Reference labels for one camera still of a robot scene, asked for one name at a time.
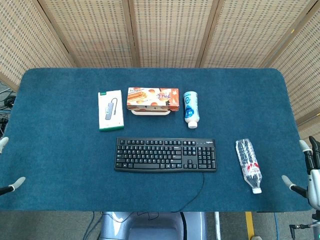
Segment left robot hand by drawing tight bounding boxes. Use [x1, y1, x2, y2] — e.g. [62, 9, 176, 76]
[0, 136, 27, 196]

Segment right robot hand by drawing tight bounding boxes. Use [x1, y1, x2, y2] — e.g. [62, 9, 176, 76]
[281, 135, 320, 211]

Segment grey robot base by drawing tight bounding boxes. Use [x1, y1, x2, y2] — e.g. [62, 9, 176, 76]
[98, 211, 208, 240]

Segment black computer keyboard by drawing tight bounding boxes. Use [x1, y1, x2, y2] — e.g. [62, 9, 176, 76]
[114, 136, 218, 174]

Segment bamboo folding screen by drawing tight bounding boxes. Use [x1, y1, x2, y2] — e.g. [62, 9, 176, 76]
[0, 0, 320, 141]

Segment blue felt table cloth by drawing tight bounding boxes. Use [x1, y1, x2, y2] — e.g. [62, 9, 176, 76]
[0, 67, 313, 214]

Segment clear plastic water bottle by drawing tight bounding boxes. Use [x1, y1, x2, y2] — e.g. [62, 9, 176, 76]
[235, 138, 263, 195]

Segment yellow floor tape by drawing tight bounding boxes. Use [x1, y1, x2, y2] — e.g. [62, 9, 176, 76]
[244, 211, 256, 240]

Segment white table leg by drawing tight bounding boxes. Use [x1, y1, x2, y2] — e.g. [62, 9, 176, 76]
[214, 211, 222, 240]

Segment white green usb hub box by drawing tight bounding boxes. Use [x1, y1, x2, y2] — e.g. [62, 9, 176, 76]
[97, 89, 125, 132]

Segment white blue label bottle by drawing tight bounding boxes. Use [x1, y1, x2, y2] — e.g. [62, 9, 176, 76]
[183, 90, 200, 129]

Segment orange snack box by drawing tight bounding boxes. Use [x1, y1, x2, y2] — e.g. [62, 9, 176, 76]
[126, 87, 180, 112]

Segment black cable plug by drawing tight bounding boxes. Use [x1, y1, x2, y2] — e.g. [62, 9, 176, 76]
[289, 223, 314, 231]

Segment blue floor cable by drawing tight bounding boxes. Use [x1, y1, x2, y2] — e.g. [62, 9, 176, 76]
[273, 212, 280, 240]

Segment black floor cables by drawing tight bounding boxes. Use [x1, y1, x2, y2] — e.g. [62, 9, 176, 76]
[0, 84, 17, 137]

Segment thin black cable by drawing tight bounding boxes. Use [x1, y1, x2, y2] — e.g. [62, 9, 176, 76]
[171, 171, 206, 214]

